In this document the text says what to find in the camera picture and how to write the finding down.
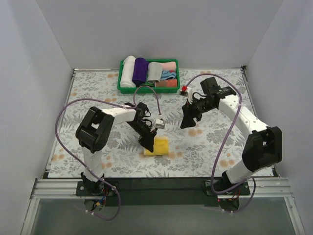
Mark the yellow towel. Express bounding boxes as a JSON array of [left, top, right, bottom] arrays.
[[143, 136, 169, 156]]

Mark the grey towel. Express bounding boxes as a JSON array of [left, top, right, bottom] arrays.
[[147, 62, 162, 84]]

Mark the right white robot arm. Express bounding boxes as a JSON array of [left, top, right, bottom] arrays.
[[179, 74, 282, 194]]

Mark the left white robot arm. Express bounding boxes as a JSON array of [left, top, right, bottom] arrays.
[[75, 102, 157, 195]]

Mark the floral table mat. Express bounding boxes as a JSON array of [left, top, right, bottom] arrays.
[[46, 69, 274, 179]]

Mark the brown rolled towel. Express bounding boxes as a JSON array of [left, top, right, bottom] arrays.
[[155, 79, 178, 88]]

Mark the blue patterned rolled towel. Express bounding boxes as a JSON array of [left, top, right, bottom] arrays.
[[160, 70, 177, 81]]

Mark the green plastic tray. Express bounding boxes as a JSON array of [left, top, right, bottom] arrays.
[[117, 58, 180, 94]]

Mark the green rolled towel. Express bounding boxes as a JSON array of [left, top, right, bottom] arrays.
[[140, 82, 155, 87]]

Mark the pink rolled towel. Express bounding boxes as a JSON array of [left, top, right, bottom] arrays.
[[161, 61, 177, 71]]

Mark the white rolled towel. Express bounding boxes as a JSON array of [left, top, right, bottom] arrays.
[[120, 55, 136, 88]]

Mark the purple rolled towel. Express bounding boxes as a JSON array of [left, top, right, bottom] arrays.
[[132, 57, 149, 87]]

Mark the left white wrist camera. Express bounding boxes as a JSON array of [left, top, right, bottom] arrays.
[[154, 118, 165, 129]]

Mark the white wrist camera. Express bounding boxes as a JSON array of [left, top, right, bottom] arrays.
[[179, 86, 193, 103], [154, 118, 165, 129]]

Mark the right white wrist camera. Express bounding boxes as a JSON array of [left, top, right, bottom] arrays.
[[179, 86, 193, 103]]

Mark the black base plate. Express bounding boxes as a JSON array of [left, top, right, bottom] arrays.
[[76, 177, 251, 208]]

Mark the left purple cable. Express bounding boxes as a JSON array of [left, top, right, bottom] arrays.
[[55, 86, 164, 220]]

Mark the aluminium frame rail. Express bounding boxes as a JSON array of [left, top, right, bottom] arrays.
[[21, 177, 305, 235]]

